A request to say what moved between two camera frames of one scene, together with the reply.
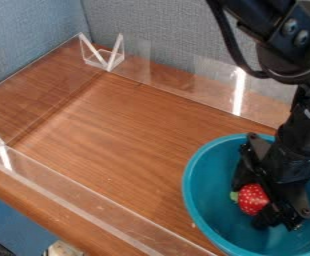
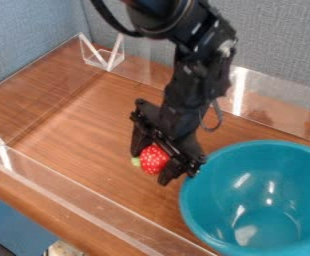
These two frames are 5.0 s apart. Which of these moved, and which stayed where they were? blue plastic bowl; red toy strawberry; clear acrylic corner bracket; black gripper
Moved: red toy strawberry; black gripper
Stayed: clear acrylic corner bracket; blue plastic bowl
